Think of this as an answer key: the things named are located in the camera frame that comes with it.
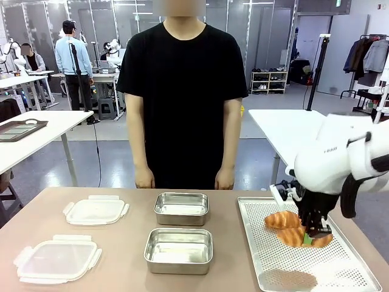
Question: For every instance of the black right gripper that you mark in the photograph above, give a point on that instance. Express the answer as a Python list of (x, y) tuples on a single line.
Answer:
[(317, 207)]

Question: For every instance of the pinkish orange croissant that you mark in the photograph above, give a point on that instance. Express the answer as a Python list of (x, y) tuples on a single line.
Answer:
[(291, 236)]

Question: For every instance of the golden brown croissant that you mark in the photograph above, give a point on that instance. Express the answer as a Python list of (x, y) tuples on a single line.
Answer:
[(282, 220)]

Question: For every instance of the clear white-rimmed container lid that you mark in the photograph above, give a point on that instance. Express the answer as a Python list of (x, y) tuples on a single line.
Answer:
[(96, 210), (57, 262)]

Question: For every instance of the person's left forearm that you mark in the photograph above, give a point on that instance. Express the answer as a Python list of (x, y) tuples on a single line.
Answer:
[(230, 134)]

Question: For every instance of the person's right forearm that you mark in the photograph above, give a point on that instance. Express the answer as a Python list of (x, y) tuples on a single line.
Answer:
[(137, 134)]

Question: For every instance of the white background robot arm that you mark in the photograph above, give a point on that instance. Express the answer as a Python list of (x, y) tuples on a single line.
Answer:
[(113, 50), (12, 56)]

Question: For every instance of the rectangular stainless steel container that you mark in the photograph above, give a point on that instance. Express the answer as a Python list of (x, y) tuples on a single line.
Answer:
[(181, 208), (178, 251)]

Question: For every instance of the person's left hand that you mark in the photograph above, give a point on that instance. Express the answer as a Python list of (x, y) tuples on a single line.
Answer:
[(225, 180)]

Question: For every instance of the person's right hand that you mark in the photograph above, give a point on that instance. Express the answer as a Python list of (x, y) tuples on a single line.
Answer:
[(145, 180)]

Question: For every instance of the perforated metal baking tray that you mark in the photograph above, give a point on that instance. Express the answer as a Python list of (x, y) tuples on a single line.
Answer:
[(301, 261)]

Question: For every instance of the empty white table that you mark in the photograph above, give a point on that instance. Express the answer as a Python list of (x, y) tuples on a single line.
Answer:
[(288, 134)]

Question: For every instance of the yellow crate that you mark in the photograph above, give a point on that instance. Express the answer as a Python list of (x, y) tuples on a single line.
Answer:
[(242, 111)]

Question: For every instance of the black rolling cart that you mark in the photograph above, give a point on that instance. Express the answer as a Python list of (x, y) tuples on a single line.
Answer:
[(369, 100)]

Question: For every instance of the white shoe rack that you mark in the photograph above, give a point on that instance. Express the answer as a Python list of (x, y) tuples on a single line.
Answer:
[(269, 81)]

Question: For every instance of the black pole with white top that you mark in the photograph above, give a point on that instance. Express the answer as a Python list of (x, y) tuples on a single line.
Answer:
[(316, 73)]

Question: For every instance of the clothes rack with jackets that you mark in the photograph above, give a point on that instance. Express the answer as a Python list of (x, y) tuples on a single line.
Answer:
[(369, 57)]

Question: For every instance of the person in black t-shirt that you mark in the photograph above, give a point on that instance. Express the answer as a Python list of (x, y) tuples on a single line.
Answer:
[(179, 91)]

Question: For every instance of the grey plastic stool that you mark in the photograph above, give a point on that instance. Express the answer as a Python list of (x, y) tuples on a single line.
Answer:
[(106, 109)]

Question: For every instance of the black tripod pole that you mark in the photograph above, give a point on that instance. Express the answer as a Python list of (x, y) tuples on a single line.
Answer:
[(79, 76)]

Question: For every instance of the white table with brown tray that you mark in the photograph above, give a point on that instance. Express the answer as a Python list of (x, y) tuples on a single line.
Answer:
[(36, 137)]

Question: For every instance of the man in light blue shirt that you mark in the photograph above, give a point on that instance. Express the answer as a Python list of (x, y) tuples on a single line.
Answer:
[(73, 61)]

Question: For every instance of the dark wooden stool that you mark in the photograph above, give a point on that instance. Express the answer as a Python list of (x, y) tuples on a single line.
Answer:
[(7, 197)]

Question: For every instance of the brown serving tray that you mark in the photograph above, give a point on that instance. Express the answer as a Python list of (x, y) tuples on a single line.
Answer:
[(19, 128)]

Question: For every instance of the white background workbench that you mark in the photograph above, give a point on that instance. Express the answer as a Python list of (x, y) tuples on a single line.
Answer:
[(21, 88)]

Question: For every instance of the seated person in grey jacket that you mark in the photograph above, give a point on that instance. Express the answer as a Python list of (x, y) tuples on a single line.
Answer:
[(33, 62)]

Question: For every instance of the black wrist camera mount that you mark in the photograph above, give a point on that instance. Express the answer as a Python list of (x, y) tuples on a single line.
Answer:
[(290, 190)]

